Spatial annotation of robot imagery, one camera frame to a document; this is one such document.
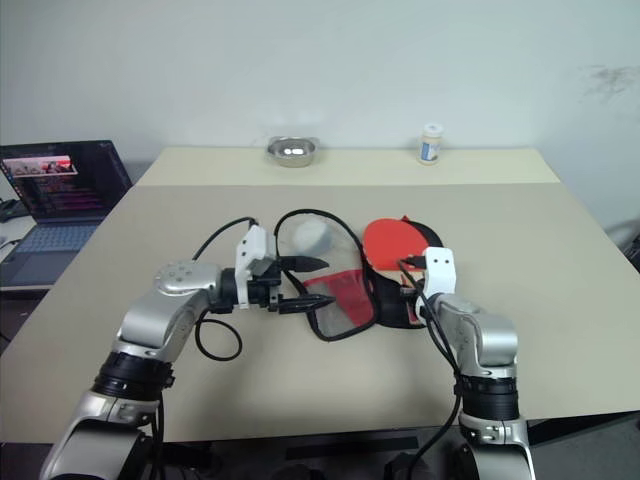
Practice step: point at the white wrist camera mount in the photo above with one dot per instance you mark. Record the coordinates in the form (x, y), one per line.
(440, 270)
(254, 247)

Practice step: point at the black device on side desk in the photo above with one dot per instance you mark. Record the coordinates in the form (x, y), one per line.
(7, 209)

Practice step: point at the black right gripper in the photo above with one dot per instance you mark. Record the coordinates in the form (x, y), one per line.
(416, 295)

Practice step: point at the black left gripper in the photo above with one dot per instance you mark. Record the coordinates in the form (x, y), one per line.
(264, 290)

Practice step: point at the red table tennis paddle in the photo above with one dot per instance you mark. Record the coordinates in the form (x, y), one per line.
(390, 245)

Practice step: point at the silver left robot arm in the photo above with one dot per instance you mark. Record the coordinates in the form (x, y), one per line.
(165, 310)

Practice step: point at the black and clear paddle case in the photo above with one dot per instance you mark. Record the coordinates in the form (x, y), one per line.
(350, 300)

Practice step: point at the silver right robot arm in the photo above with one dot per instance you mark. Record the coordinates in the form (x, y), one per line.
(487, 345)

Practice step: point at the stainless steel bowl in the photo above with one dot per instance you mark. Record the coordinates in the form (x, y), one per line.
(292, 150)

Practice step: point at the open dark laptop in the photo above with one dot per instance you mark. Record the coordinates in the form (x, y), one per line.
(60, 200)

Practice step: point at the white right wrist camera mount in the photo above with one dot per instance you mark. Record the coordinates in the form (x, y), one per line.
(440, 270)

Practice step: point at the small white jar with label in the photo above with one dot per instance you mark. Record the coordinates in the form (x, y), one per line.
(430, 147)

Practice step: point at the dark rounded shape under table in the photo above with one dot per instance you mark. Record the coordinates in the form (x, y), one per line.
(407, 467)

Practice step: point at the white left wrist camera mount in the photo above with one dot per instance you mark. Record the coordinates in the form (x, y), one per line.
(254, 247)

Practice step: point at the white round puck in case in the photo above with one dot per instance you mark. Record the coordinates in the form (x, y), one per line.
(312, 237)

